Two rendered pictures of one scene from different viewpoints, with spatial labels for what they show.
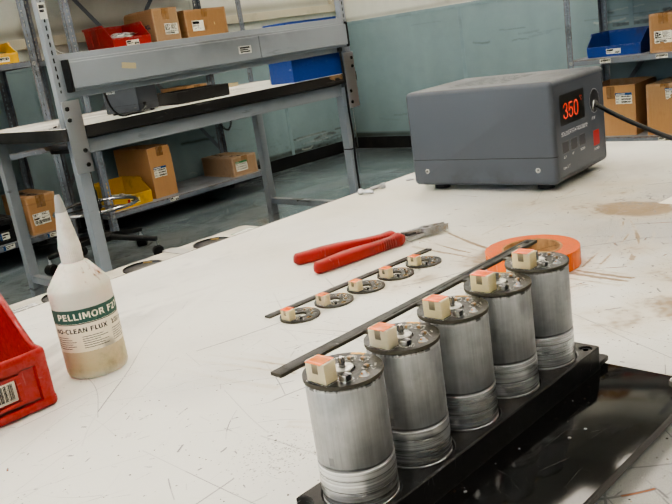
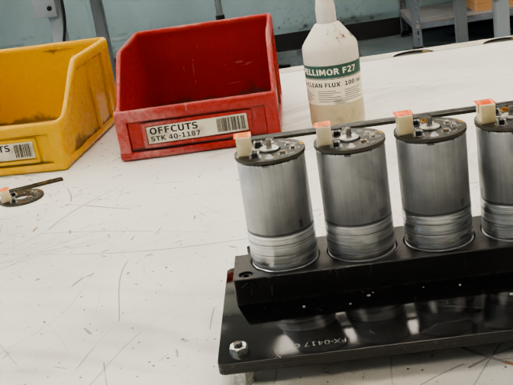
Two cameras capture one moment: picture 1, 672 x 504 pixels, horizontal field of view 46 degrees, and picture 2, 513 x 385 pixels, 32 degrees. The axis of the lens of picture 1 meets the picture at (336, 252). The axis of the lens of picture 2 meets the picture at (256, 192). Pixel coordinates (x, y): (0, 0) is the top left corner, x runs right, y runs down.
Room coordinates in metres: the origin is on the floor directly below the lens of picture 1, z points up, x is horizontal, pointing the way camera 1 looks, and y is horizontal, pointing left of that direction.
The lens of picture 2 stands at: (0.02, -0.21, 0.90)
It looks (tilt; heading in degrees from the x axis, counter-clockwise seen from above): 20 degrees down; 47
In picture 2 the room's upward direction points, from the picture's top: 9 degrees counter-clockwise
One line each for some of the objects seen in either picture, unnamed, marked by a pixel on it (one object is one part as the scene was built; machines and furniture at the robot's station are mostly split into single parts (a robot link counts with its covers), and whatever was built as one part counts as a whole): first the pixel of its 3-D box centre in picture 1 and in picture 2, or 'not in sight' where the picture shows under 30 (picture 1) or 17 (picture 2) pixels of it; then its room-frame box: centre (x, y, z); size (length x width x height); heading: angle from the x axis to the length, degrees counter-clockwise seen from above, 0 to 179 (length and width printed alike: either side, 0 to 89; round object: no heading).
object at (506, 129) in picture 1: (507, 129); not in sight; (0.77, -0.18, 0.80); 0.15 x 0.12 x 0.10; 48
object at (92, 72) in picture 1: (225, 55); not in sight; (3.05, 0.30, 0.90); 1.30 x 0.06 x 0.12; 134
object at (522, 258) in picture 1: (525, 258); not in sight; (0.29, -0.07, 0.82); 0.01 x 0.01 x 0.01; 43
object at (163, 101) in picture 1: (192, 94); not in sight; (3.14, 0.46, 0.77); 0.24 x 0.16 x 0.04; 133
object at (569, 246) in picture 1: (532, 255); not in sight; (0.49, -0.12, 0.76); 0.06 x 0.06 x 0.01
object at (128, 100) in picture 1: (130, 99); not in sight; (2.93, 0.65, 0.80); 0.15 x 0.12 x 0.10; 63
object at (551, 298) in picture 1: (541, 318); not in sight; (0.30, -0.08, 0.79); 0.02 x 0.02 x 0.05
